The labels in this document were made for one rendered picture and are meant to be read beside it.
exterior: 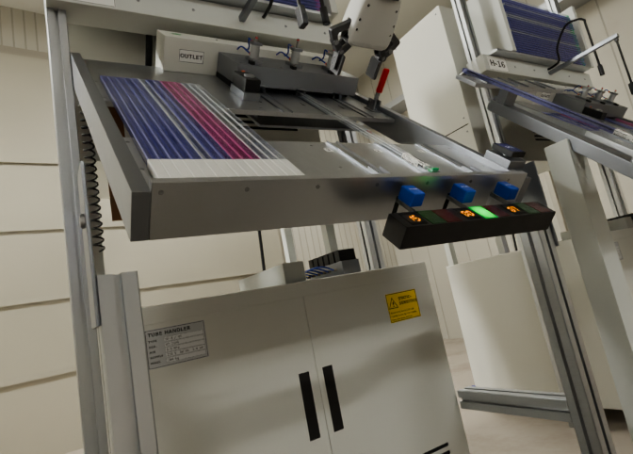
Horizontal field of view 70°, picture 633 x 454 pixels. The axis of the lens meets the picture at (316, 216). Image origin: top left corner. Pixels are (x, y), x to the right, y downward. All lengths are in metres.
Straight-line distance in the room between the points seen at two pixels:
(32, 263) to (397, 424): 2.69
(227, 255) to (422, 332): 2.74
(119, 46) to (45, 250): 2.16
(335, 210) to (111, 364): 0.33
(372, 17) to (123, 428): 0.76
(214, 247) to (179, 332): 2.84
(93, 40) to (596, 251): 1.31
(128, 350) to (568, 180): 0.99
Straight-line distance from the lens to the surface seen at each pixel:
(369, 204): 0.66
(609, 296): 1.18
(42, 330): 3.27
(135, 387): 0.50
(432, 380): 1.10
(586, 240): 1.19
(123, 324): 0.51
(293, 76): 1.15
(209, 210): 0.54
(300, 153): 0.74
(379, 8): 0.93
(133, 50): 1.37
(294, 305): 0.90
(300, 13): 1.03
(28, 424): 3.28
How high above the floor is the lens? 0.57
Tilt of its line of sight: 11 degrees up
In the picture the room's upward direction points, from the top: 11 degrees counter-clockwise
